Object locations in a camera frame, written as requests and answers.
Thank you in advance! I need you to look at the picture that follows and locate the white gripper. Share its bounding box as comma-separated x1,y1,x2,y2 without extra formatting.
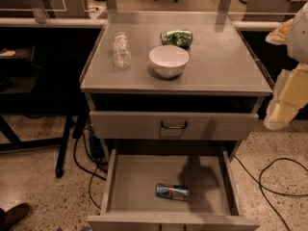
264,3,308,130

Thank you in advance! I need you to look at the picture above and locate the blue silver redbull can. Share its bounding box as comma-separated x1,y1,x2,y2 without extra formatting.
155,183,190,201

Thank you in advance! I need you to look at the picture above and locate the green crushed soda can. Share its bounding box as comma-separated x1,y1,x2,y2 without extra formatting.
161,30,193,47

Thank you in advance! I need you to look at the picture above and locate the grey drawer cabinet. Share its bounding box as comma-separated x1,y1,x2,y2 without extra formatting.
81,13,270,231

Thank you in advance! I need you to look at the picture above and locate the closed grey top drawer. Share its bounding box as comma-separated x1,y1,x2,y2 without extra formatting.
90,111,258,141

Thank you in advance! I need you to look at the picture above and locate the open grey middle drawer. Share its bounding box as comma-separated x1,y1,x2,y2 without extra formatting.
88,150,260,231

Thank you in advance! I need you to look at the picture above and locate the white ceramic bowl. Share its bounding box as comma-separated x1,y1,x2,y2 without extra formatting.
149,45,190,78

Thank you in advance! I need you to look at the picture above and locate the clear plastic water bottle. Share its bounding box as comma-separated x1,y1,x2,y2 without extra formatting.
113,32,131,69

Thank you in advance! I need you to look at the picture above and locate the black power adapter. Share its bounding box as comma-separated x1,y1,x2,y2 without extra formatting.
90,136,103,159

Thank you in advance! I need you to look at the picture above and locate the black shoe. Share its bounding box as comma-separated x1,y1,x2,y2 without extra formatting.
0,203,32,231

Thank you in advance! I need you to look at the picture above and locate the black cable right floor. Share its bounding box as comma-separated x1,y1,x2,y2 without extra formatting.
233,154,308,231

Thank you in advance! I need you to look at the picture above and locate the black cable floor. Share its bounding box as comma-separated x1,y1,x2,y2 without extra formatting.
72,127,109,211
233,154,308,231

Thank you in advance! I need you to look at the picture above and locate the black drawer handle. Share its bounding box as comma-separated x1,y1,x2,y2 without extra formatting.
161,121,188,130

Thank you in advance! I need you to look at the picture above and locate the black cable left floor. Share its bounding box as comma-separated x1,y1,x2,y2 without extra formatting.
72,127,109,211

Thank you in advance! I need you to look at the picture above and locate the black table frame left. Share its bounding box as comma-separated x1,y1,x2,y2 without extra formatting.
0,45,90,179

